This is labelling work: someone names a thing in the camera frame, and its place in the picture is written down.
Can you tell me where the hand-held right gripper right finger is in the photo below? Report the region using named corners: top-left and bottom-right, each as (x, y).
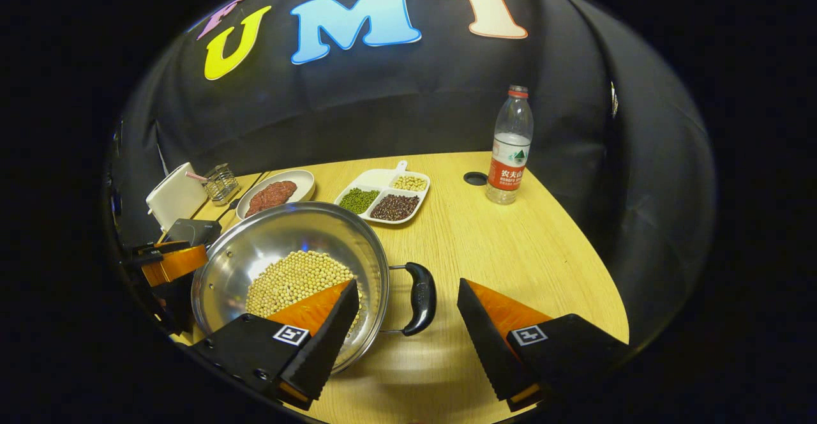
top-left (456, 277), bottom-right (629, 412)

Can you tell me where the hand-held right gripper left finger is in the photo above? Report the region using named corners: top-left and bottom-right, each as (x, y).
top-left (191, 278), bottom-right (360, 411)

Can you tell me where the black induction cooktop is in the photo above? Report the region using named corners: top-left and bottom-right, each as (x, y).
top-left (163, 218), bottom-right (222, 249)

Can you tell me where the pile of soybeans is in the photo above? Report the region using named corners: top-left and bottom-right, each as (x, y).
top-left (246, 250), bottom-right (364, 332)

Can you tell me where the stainless steel pot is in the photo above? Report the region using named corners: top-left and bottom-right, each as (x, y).
top-left (191, 201), bottom-right (438, 375)

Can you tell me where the white toaster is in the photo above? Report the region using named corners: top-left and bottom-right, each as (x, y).
top-left (146, 162), bottom-right (208, 232)

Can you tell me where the red meat patty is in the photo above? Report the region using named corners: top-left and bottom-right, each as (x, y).
top-left (245, 189), bottom-right (278, 218)
top-left (265, 180), bottom-right (299, 204)

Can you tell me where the pile of green mung beans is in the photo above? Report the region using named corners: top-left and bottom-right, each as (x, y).
top-left (338, 187), bottom-right (381, 215)

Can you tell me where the pile of dark red beans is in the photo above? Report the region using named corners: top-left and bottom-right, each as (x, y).
top-left (370, 193), bottom-right (421, 222)

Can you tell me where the white round plate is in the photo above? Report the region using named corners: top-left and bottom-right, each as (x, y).
top-left (236, 169), bottom-right (316, 222)

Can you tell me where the white divided dish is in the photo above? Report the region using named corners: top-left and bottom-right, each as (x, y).
top-left (334, 160), bottom-right (431, 225)

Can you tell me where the clear plastic water bottle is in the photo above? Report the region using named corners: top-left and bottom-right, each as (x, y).
top-left (485, 85), bottom-right (534, 206)

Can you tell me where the black backdrop cloth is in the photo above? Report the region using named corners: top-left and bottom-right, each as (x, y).
top-left (105, 0), bottom-right (716, 348)

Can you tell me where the black power cable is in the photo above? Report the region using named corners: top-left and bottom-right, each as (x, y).
top-left (217, 172), bottom-right (266, 220)

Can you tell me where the metal wire utensil holder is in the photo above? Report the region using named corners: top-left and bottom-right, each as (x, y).
top-left (204, 163), bottom-right (241, 206)

